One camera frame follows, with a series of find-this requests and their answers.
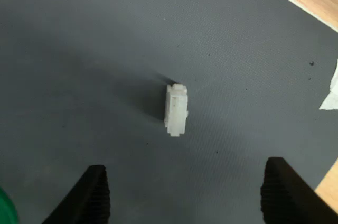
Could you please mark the dark grey mat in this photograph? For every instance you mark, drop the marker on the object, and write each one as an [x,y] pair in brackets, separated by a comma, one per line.
[132,49]

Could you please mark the small white plastic terminal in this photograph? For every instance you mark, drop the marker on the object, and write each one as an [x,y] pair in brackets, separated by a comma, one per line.
[176,110]

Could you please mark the white tape piece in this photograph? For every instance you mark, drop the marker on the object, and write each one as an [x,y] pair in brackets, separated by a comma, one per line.
[331,97]

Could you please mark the round green lid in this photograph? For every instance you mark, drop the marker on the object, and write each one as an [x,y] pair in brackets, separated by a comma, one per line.
[6,208]

